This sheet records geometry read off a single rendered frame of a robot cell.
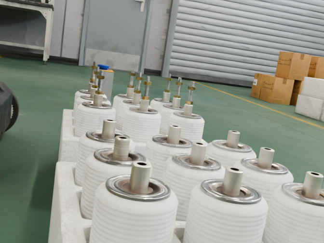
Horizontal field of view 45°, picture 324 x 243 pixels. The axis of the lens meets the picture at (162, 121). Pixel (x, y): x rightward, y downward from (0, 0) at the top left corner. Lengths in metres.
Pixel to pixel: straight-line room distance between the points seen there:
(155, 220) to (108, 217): 0.05
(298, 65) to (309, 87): 0.84
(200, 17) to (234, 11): 0.56
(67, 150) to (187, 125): 0.30
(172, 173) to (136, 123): 0.41
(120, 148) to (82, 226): 0.12
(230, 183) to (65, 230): 0.21
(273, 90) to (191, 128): 3.71
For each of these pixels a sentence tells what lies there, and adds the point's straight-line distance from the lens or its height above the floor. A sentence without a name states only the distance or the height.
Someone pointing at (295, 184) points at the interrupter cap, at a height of 0.25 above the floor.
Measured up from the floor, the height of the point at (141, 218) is 0.24.
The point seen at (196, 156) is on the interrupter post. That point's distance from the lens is 0.59.
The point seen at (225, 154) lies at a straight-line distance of 0.71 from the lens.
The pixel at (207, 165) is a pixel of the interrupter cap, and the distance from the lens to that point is 0.59.
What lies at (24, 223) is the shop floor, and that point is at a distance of 0.93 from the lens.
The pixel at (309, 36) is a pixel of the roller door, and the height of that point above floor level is 0.99.
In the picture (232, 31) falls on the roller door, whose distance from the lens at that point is 6.57.
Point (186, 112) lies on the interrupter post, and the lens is 1.03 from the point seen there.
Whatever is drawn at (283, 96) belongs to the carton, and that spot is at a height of 0.10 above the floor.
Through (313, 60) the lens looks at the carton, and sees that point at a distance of 5.04.
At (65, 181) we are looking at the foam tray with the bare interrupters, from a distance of 0.66.
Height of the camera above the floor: 0.41
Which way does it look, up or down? 10 degrees down
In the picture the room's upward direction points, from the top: 9 degrees clockwise
